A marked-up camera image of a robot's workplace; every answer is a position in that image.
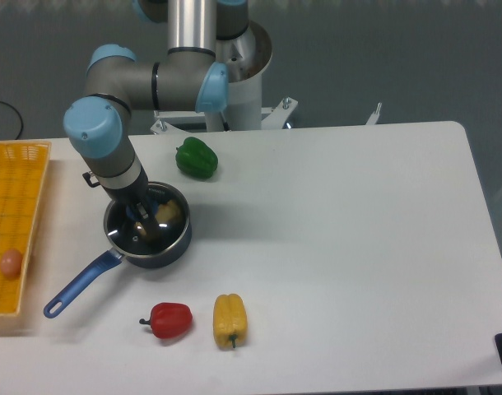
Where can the dark pot blue handle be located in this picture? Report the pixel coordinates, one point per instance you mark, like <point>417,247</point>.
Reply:
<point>107,260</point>

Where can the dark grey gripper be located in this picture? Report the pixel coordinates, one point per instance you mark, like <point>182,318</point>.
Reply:
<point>127,184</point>

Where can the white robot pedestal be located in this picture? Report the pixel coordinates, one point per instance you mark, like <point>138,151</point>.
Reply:
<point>247,57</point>

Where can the brown egg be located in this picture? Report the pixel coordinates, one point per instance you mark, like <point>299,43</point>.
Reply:
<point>11,263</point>

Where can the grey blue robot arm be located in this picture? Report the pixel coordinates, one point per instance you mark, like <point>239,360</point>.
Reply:
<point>117,84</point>

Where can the yellow plastic basket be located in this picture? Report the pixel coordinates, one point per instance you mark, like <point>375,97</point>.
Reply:
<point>23,169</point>

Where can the green bell pepper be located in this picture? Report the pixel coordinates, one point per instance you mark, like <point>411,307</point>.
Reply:
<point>196,159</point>

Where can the glass lid blue knob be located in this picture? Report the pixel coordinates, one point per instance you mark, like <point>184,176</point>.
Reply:
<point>119,227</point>

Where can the yellow bell pepper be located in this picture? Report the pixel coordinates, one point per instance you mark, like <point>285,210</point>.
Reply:
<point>230,322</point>

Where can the red bell pepper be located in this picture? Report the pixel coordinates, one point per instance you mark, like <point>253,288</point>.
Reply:
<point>169,320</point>

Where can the toy bread slice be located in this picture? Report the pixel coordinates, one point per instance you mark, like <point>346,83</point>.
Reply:
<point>170,218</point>

